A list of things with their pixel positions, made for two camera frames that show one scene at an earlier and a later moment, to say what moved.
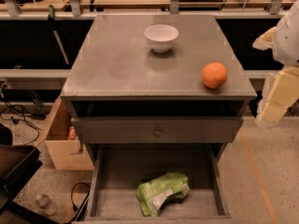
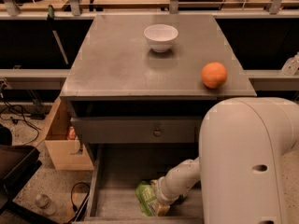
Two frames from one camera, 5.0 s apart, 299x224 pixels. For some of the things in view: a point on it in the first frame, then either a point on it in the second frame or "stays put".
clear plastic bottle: (44, 203) stays put
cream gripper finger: (264, 41) → (154, 183)
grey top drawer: (161, 130) stays put
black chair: (18, 164) stays put
